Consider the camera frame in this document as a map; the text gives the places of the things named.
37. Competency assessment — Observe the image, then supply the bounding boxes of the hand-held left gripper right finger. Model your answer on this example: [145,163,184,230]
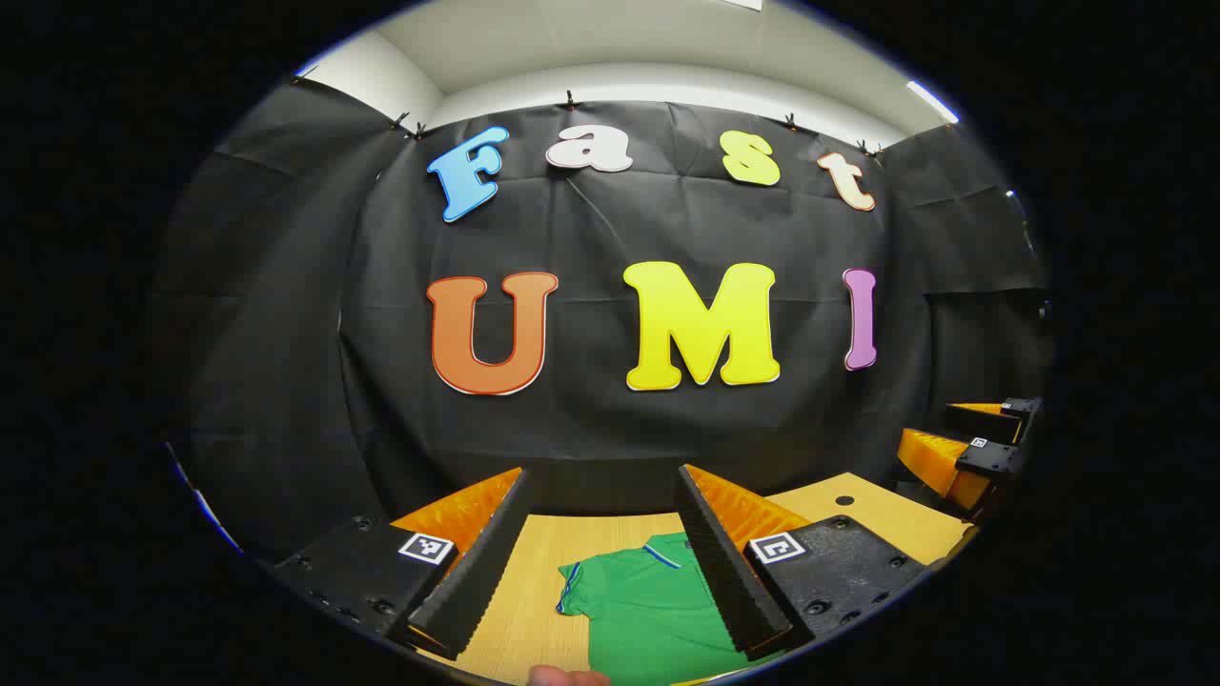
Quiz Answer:
[674,464,927,663]

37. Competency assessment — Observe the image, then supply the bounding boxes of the ceiling light strip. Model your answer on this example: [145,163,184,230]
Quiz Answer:
[905,80,960,125]

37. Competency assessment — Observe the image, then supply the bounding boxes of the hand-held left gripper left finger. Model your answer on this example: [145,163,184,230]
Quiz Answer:
[272,466,533,660]

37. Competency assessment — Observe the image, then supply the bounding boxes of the green T-shirt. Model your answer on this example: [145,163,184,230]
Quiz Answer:
[558,532,787,686]

